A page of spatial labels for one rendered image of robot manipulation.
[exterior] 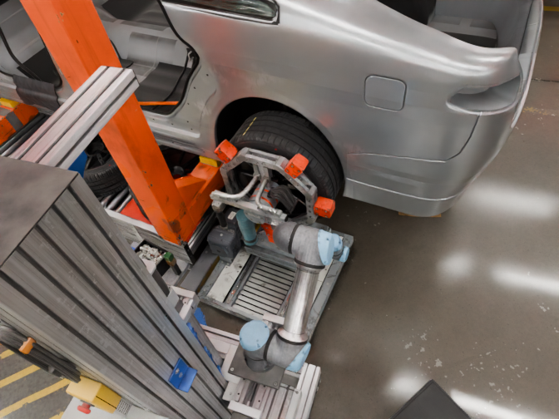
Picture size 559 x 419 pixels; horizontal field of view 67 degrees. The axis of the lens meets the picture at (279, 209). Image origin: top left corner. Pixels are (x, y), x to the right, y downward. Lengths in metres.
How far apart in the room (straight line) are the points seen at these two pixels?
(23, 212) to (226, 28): 1.36
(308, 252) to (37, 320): 0.89
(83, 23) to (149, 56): 1.90
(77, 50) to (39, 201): 1.01
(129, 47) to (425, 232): 2.70
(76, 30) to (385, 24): 1.12
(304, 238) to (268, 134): 0.76
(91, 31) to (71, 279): 1.12
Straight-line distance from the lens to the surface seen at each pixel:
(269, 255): 2.83
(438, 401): 2.32
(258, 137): 2.08
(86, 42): 1.80
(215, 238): 2.70
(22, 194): 0.88
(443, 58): 1.71
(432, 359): 2.74
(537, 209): 3.53
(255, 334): 1.63
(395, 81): 1.76
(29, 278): 0.84
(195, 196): 2.57
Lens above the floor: 2.54
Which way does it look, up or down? 51 degrees down
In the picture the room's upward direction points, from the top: 10 degrees counter-clockwise
